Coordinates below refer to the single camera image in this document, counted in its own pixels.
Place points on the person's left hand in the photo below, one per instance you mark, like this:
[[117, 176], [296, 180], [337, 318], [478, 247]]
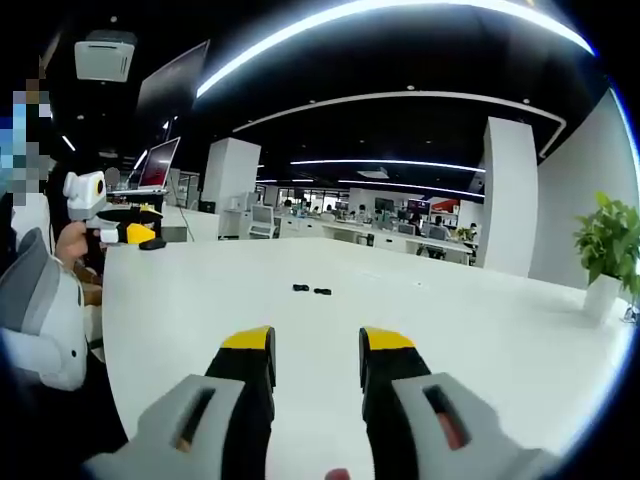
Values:
[[72, 242]]

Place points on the black plastic buckle part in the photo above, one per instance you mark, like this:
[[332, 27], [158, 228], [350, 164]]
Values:
[[322, 290], [301, 287]]

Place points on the white grey worn device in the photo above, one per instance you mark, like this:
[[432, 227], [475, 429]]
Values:
[[42, 310]]

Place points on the open laptop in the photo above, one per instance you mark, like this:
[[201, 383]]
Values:
[[157, 167]]

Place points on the black computer mouse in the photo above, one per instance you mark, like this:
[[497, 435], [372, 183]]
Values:
[[152, 244]]

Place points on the green potted plant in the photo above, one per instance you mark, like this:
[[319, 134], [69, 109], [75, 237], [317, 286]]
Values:
[[607, 240]]

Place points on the white ceiling air conditioner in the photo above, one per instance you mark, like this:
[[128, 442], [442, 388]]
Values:
[[106, 55]]

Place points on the white plant pot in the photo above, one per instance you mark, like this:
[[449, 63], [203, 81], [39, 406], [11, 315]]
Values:
[[602, 296]]

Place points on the long curved ceiling light strip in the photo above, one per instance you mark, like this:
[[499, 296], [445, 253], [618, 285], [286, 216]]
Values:
[[350, 22]]

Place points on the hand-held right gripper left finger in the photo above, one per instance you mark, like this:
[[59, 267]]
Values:
[[240, 400]]

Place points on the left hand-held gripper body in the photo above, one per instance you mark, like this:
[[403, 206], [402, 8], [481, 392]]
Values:
[[85, 192]]

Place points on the white office chair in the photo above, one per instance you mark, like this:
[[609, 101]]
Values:
[[261, 220]]

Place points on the person's right hand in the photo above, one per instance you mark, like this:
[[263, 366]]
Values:
[[338, 475]]

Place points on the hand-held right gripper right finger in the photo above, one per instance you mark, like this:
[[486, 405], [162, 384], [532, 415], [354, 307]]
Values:
[[395, 400]]

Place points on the dark hanging monitor screen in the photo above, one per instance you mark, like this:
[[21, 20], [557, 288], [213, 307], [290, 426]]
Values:
[[172, 82]]

